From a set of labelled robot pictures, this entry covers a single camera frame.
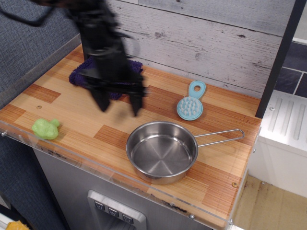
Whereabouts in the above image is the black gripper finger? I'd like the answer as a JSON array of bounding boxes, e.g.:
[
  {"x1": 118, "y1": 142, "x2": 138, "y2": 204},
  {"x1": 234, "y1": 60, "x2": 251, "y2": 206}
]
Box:
[
  {"x1": 90, "y1": 88, "x2": 110, "y2": 112},
  {"x1": 130, "y1": 95, "x2": 143, "y2": 116}
]

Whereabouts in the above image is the dispenser panel with buttons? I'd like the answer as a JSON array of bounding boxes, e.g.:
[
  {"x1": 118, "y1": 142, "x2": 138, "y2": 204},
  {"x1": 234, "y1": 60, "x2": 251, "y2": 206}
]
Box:
[{"x1": 87, "y1": 190, "x2": 147, "y2": 230}]

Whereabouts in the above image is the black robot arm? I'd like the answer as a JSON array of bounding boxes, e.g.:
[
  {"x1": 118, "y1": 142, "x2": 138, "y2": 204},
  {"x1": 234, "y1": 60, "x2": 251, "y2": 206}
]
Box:
[{"x1": 35, "y1": 0, "x2": 146, "y2": 115}]

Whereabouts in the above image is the yellow spiky toy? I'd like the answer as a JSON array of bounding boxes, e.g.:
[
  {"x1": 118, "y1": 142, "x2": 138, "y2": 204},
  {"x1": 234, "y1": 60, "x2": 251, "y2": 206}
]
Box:
[{"x1": 6, "y1": 221, "x2": 30, "y2": 230}]

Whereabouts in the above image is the clear acrylic edge guard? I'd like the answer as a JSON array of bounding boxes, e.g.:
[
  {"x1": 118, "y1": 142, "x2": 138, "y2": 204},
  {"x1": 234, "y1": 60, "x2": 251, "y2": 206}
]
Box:
[{"x1": 0, "y1": 122, "x2": 234, "y2": 230}]

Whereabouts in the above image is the green toy broccoli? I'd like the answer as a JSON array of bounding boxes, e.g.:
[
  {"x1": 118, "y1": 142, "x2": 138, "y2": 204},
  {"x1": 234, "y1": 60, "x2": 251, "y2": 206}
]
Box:
[{"x1": 32, "y1": 118, "x2": 60, "y2": 140}]

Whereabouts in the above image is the light blue scalp brush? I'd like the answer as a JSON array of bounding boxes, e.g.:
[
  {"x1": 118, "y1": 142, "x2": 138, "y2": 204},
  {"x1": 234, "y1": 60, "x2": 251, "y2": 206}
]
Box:
[{"x1": 177, "y1": 80, "x2": 206, "y2": 121}]

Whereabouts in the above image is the black right frame post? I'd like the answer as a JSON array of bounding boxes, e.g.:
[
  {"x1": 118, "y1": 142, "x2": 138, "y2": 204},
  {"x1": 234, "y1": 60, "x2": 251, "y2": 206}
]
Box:
[{"x1": 255, "y1": 0, "x2": 307, "y2": 118}]

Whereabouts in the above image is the white toy sink unit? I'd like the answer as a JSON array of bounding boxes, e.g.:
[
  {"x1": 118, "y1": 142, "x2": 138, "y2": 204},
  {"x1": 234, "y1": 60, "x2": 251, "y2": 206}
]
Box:
[{"x1": 248, "y1": 91, "x2": 307, "y2": 197}]

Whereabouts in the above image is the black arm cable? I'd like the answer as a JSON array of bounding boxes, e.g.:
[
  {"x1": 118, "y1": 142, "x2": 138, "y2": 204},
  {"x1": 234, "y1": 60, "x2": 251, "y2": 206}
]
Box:
[{"x1": 0, "y1": 4, "x2": 57, "y2": 27}]

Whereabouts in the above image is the purple knitted cloth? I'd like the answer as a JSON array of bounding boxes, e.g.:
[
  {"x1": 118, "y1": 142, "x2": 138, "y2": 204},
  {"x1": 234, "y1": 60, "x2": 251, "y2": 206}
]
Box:
[{"x1": 69, "y1": 57, "x2": 140, "y2": 100}]

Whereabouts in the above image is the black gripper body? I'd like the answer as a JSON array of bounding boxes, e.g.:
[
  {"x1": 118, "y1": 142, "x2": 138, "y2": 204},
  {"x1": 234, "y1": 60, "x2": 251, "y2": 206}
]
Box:
[{"x1": 81, "y1": 48, "x2": 147, "y2": 97}]

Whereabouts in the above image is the stainless steel pan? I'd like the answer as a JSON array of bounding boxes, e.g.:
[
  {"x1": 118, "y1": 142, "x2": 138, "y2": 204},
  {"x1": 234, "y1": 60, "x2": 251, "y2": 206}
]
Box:
[{"x1": 126, "y1": 121, "x2": 245, "y2": 185}]

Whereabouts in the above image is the grey toy fridge cabinet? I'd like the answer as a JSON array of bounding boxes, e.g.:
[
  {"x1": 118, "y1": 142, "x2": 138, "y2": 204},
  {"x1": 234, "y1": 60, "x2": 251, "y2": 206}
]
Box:
[{"x1": 34, "y1": 150, "x2": 208, "y2": 230}]

